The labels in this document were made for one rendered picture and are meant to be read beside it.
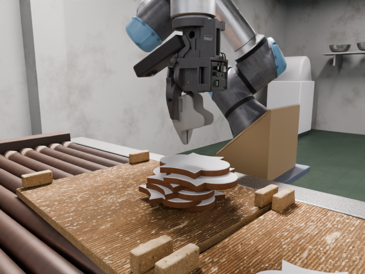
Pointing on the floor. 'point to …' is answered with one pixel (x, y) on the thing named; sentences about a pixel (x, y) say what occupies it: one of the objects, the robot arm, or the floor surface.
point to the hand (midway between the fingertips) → (182, 137)
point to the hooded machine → (294, 90)
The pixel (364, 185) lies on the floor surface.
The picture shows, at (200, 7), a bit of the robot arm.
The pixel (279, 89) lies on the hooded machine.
